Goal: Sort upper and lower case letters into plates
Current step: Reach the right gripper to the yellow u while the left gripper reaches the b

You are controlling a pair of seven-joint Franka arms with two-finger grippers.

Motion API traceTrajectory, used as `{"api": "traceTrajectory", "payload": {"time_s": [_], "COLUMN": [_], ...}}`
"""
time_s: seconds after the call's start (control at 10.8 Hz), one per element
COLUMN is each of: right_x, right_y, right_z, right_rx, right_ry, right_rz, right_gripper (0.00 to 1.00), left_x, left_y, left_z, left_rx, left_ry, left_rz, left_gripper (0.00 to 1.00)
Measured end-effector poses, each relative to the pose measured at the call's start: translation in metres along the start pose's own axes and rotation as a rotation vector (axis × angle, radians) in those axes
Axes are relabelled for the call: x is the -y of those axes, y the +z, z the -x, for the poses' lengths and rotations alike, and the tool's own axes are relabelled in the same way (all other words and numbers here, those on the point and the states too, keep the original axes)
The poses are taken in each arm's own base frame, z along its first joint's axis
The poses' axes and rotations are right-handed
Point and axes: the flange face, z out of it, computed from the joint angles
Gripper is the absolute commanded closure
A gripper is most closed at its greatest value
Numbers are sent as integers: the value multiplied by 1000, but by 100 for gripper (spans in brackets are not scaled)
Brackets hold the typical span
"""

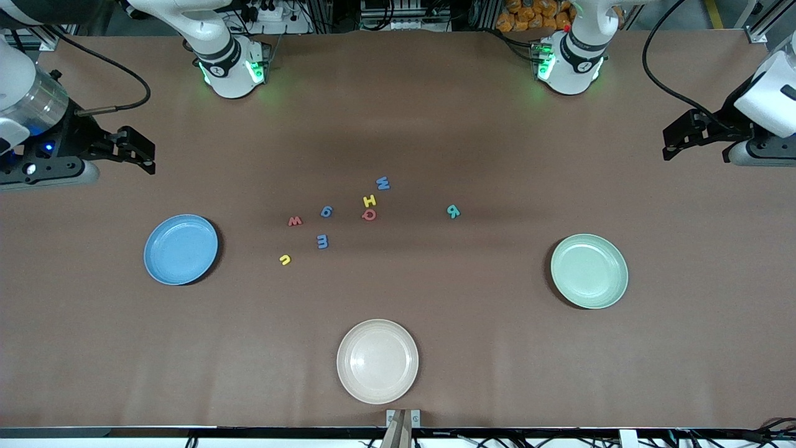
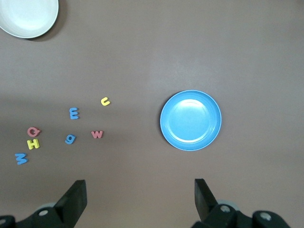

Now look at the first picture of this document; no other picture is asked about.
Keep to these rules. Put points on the white table edge rail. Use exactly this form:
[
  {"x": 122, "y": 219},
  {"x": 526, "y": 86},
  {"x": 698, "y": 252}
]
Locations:
[{"x": 124, "y": 443}]

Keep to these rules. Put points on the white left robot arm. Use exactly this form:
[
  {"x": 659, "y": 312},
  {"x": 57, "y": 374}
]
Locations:
[{"x": 575, "y": 62}]

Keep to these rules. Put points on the teal foam letter R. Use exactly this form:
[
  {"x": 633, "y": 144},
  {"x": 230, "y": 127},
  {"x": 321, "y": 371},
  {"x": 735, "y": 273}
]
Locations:
[{"x": 452, "y": 212}]

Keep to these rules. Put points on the white power strip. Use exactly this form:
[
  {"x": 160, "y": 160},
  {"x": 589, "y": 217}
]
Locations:
[{"x": 270, "y": 12}]

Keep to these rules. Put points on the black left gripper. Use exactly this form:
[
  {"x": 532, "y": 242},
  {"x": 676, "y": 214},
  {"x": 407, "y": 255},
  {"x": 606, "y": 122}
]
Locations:
[{"x": 729, "y": 116}]

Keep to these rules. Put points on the tan wooden stick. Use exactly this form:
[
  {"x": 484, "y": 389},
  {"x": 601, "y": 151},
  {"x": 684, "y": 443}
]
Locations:
[{"x": 398, "y": 435}]

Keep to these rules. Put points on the blue foam letter W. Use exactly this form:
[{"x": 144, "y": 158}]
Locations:
[{"x": 383, "y": 184}]

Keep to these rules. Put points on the blue foam letter g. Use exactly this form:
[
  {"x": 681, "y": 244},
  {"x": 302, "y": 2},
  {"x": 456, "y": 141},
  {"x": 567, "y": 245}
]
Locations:
[{"x": 324, "y": 214}]

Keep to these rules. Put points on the dark equipment rack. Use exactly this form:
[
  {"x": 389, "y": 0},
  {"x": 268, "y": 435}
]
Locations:
[{"x": 404, "y": 12}]

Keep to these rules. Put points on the yellow foam letter H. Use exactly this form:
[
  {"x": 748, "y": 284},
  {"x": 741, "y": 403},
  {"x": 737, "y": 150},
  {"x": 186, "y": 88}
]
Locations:
[{"x": 369, "y": 201}]

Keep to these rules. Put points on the green plate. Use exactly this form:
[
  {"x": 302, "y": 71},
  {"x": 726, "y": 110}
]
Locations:
[{"x": 589, "y": 271}]

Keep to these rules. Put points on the red foam letter Q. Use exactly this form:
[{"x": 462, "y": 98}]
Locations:
[{"x": 364, "y": 215}]

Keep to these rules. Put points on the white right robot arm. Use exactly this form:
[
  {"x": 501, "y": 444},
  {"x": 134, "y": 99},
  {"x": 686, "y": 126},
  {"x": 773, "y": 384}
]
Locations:
[{"x": 230, "y": 62}]

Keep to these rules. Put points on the metal table edge bracket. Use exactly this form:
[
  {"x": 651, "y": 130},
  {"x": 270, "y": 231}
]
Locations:
[{"x": 415, "y": 418}]

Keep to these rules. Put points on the red foam letter w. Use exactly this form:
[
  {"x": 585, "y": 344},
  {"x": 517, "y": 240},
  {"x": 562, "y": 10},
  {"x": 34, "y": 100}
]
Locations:
[{"x": 295, "y": 221}]

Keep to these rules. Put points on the beige plate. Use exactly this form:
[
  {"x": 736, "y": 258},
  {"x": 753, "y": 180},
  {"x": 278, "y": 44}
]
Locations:
[{"x": 377, "y": 361}]

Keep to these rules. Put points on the blue plate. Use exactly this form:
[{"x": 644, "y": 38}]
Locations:
[{"x": 181, "y": 249}]

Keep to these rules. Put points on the aluminium frame profile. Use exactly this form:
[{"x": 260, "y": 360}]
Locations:
[
  {"x": 755, "y": 34},
  {"x": 37, "y": 38}
]

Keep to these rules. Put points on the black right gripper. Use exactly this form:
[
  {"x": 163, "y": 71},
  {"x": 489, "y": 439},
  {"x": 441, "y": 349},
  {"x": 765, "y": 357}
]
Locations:
[{"x": 73, "y": 135}]

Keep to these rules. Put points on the blue foam letter m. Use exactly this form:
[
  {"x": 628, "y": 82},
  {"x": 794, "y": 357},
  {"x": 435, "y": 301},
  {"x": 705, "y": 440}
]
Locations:
[{"x": 326, "y": 241}]

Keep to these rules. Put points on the orange bags pile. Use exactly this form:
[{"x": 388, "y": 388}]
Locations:
[{"x": 528, "y": 15}]

